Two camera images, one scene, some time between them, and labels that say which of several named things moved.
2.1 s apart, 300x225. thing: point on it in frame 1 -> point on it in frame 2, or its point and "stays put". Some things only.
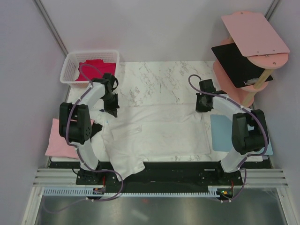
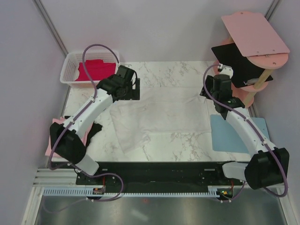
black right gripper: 198,108 -> 209,83
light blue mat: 221,126 stays put
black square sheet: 237,65 stays put
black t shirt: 96,128 stays put
